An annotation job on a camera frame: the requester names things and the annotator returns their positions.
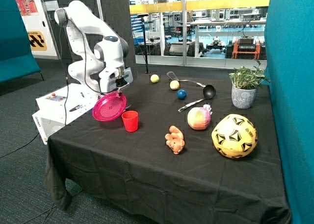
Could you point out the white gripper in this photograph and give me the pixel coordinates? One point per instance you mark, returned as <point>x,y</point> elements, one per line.
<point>112,79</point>

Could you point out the pink plastic plate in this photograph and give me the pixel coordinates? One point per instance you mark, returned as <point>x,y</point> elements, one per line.
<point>109,107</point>

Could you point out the red plastic cup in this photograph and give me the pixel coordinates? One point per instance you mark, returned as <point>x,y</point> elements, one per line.
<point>130,120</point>

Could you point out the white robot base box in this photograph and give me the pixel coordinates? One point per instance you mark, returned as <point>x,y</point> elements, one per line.
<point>54,114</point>

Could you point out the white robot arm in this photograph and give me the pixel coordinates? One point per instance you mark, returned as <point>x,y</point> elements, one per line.
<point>101,68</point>

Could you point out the yellow ball far left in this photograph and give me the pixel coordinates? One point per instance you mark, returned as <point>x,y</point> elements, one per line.
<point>154,78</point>

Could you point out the black marker pen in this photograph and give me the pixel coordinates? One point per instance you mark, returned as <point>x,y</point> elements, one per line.
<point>75,108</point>

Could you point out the yellow ball middle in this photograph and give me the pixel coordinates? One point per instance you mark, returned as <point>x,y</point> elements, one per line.
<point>174,85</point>

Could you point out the blue ball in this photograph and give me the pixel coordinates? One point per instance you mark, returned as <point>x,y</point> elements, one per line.
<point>181,94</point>

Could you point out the orange plush toy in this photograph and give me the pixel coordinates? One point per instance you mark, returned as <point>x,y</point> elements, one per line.
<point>175,140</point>

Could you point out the pastel plush ball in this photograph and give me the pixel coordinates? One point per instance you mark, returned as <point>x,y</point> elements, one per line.
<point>199,118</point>

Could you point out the black tablecloth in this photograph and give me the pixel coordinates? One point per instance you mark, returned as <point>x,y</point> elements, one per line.
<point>139,173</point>

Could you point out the yellow black sign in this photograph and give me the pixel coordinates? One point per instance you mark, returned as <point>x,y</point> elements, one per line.
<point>37,41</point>

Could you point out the teal sofa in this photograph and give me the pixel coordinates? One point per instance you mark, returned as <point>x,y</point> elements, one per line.
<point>16,59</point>

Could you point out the yellow black soccer ball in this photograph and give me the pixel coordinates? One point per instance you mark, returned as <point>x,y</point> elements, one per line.
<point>234,136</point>

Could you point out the green potted plant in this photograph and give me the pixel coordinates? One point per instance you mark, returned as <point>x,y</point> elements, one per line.
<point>247,79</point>

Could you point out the grey patterned plant pot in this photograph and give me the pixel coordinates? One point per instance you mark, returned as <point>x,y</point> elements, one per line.
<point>243,98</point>

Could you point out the teal partition panel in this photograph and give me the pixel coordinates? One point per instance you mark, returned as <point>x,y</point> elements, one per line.
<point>289,36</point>

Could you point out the black camera stand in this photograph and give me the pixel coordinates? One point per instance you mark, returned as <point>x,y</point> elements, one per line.
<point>142,16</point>

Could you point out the red wall poster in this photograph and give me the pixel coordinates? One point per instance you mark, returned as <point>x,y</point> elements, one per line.
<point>27,7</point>

